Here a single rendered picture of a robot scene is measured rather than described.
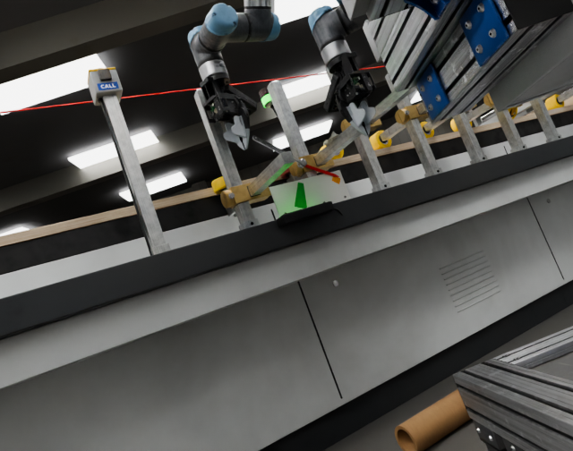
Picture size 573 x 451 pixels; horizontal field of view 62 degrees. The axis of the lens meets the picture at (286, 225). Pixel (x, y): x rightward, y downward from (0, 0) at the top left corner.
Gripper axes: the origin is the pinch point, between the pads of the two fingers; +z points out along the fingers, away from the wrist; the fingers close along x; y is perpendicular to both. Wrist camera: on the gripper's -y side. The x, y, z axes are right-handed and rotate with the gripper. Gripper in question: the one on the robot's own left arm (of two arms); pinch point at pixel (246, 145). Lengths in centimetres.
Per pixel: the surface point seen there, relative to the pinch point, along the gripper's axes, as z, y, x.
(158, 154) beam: -218, -327, -472
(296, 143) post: 0.2, -21.0, 0.9
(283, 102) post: -14.0, -21.8, 1.2
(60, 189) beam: -215, -219, -577
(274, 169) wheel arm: 12.2, 5.5, 11.1
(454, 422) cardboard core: 89, -20, 16
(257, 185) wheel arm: 12.1, 1.4, 0.0
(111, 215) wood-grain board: 3.2, 23.6, -37.9
